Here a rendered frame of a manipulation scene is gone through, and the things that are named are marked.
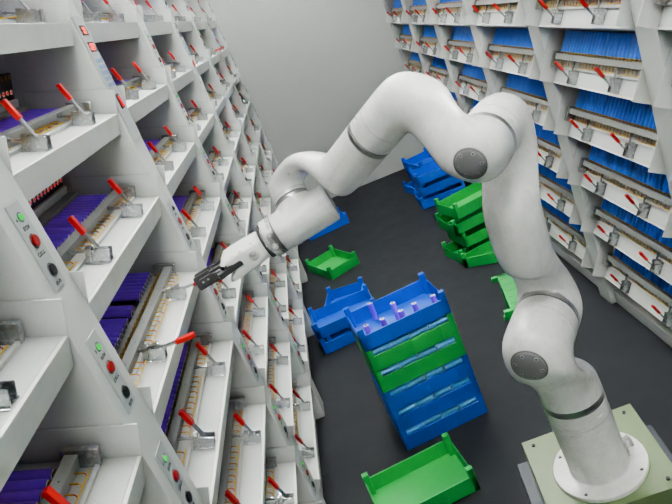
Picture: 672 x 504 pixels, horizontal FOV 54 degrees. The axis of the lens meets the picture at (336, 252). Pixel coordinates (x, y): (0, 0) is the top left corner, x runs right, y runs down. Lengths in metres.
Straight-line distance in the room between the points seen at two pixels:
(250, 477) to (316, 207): 0.60
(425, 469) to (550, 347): 1.07
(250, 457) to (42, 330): 0.77
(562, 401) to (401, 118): 0.61
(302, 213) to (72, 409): 0.61
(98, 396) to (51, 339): 0.10
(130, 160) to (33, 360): 0.77
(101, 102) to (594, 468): 1.26
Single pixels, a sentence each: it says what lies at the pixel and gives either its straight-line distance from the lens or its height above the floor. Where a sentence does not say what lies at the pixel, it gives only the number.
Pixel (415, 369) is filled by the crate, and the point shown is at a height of 0.27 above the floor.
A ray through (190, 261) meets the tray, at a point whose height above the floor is 0.98.
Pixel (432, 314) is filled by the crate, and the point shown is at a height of 0.42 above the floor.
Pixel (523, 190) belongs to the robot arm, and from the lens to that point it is 1.15.
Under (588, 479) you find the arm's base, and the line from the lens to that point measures 1.47.
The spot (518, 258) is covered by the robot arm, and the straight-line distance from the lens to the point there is 1.17.
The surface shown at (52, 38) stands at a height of 1.52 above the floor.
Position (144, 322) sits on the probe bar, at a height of 0.99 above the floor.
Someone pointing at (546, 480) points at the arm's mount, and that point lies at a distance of 1.53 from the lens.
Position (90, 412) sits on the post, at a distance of 0.95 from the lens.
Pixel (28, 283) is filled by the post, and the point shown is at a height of 1.23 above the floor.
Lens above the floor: 1.40
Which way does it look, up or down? 20 degrees down
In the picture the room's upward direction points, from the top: 23 degrees counter-clockwise
